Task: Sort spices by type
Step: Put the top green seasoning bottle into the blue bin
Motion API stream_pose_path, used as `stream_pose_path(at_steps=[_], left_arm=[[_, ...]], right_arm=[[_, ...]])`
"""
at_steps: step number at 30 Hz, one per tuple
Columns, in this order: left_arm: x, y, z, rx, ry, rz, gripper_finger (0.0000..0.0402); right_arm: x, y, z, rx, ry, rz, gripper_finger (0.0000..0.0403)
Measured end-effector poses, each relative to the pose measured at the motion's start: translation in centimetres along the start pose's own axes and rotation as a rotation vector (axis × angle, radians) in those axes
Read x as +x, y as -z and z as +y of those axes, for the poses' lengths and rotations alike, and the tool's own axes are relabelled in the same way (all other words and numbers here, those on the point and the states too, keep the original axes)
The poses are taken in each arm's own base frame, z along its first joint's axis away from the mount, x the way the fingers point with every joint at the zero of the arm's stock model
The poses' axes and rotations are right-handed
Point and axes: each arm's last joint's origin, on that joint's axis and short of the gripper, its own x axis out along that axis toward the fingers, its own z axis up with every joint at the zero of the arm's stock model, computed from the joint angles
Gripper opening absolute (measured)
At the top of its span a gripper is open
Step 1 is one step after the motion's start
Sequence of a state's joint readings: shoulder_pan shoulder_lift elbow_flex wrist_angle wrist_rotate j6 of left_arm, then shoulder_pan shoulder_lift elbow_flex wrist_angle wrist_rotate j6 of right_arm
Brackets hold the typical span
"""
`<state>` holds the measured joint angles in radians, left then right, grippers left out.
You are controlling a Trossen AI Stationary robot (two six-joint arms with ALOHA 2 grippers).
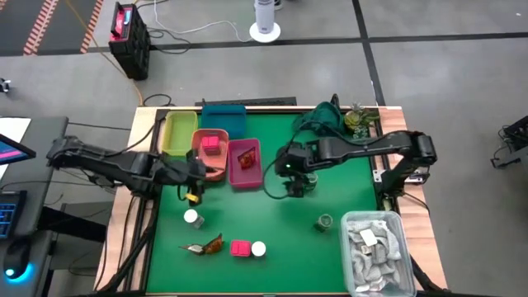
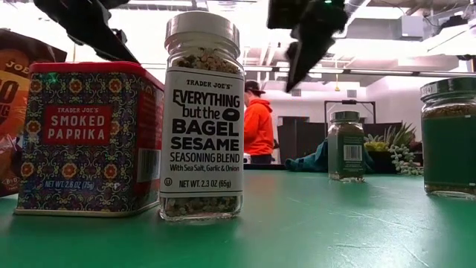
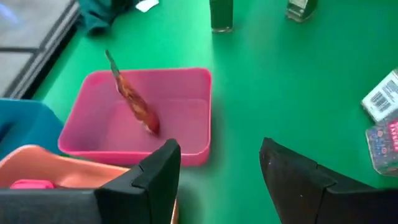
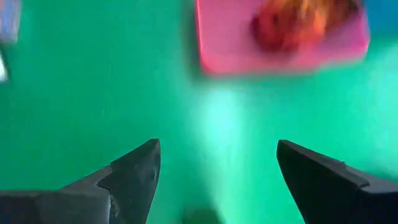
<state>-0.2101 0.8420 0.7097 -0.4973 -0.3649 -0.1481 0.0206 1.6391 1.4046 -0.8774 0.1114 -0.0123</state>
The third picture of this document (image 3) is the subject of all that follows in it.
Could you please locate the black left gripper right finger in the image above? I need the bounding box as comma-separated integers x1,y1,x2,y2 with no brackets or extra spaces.
259,136,398,224

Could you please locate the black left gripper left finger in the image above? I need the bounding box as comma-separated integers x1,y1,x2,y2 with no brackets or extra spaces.
95,138,182,224

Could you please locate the orange seasoning packet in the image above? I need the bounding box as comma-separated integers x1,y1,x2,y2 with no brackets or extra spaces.
104,49,161,136

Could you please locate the green table mat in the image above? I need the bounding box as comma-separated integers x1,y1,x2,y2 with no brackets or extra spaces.
30,0,398,224

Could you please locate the pink plastic bin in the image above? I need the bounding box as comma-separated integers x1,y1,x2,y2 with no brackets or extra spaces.
57,67,213,167

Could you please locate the teal plastic bin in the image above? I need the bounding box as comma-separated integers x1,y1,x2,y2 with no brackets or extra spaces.
0,98,65,160

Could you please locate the pink spice tin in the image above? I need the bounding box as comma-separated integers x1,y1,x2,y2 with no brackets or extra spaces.
9,179,56,190
365,117,398,177

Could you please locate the white paper tag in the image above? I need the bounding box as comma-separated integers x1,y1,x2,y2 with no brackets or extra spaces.
135,0,160,13

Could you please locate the green-lidded spice jar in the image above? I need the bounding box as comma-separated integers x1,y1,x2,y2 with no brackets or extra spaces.
209,0,234,34
285,0,318,24

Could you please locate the orange plastic bin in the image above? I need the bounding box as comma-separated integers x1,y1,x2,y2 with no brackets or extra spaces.
0,144,180,224

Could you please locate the teal cloth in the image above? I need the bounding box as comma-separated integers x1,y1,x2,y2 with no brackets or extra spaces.
77,0,141,34

